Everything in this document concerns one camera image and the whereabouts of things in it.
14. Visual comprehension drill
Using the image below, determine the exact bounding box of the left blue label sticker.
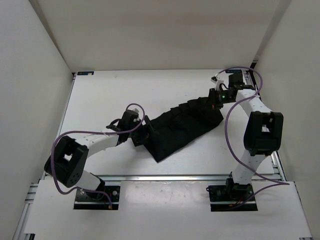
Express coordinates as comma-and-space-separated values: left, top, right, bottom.
77, 71, 95, 76

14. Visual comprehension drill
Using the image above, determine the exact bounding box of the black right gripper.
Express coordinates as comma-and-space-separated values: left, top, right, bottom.
201, 87, 234, 111

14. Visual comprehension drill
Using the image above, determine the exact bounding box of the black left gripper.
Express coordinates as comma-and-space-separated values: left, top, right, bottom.
127, 115, 160, 146

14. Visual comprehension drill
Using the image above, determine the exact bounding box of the front aluminium rail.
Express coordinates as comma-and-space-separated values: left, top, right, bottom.
99, 174, 229, 182

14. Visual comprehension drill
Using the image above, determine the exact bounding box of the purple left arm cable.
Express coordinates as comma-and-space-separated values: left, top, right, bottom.
51, 103, 146, 203

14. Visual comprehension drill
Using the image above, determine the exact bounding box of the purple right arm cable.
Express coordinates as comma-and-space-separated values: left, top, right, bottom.
211, 66, 291, 208

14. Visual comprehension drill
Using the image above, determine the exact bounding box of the black pleated skirt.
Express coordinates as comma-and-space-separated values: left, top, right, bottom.
144, 97, 224, 163

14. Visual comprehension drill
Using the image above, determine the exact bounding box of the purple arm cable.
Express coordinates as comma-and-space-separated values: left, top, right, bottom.
211, 66, 291, 208
51, 103, 146, 203

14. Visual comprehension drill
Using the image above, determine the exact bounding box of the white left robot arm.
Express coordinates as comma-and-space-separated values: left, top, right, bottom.
44, 109, 158, 201

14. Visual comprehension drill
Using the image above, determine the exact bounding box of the right blue label sticker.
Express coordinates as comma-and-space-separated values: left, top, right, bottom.
224, 69, 243, 74

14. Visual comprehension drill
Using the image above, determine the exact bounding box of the blue label sticker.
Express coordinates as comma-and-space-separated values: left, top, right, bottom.
77, 71, 95, 76
224, 69, 243, 74

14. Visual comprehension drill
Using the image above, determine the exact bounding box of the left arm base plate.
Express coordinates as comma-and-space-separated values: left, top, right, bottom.
73, 183, 121, 211

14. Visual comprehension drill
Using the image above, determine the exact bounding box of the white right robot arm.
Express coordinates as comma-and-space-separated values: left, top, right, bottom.
207, 73, 284, 202

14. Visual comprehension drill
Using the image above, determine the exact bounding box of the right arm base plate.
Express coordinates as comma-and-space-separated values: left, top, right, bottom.
206, 177, 258, 212

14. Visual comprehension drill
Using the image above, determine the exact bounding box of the left aluminium frame rail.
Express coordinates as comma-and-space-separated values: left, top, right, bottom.
12, 183, 39, 240

